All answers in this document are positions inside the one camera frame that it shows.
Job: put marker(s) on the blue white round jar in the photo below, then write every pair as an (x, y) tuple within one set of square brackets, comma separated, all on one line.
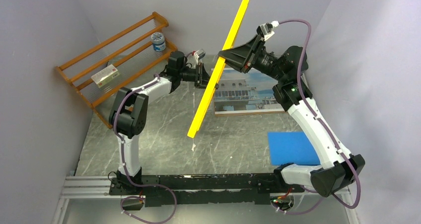
[(158, 41)]

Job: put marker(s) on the small white green box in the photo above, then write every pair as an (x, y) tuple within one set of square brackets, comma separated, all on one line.
[(105, 76)]

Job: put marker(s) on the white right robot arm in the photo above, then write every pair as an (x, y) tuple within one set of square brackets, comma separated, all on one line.
[(338, 167)]

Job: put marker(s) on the printed building photo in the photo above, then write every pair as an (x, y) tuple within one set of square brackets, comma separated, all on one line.
[(241, 94)]

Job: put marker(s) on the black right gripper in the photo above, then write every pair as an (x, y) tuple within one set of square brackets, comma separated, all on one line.
[(242, 57)]

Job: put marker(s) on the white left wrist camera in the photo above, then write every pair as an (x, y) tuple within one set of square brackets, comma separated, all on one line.
[(198, 55)]

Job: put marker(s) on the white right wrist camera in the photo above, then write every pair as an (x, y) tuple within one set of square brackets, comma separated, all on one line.
[(266, 31)]

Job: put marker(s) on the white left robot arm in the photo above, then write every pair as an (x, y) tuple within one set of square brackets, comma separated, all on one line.
[(129, 111)]

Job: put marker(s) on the blue foam pad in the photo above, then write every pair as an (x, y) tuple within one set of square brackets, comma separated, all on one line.
[(291, 147)]

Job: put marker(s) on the orange wooden rack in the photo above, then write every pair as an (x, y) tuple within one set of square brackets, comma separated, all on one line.
[(130, 51)]

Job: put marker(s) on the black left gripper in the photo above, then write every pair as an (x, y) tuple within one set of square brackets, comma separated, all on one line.
[(202, 81)]

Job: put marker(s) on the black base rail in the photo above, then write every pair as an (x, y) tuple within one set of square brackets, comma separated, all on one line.
[(159, 190)]

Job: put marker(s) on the yellow wooden picture frame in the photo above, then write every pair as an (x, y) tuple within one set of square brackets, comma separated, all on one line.
[(217, 72)]

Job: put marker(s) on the aluminium extrusion rail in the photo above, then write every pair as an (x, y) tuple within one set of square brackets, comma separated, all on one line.
[(87, 187)]

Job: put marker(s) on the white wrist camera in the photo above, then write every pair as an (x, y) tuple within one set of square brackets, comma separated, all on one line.
[(266, 31), (198, 55)]

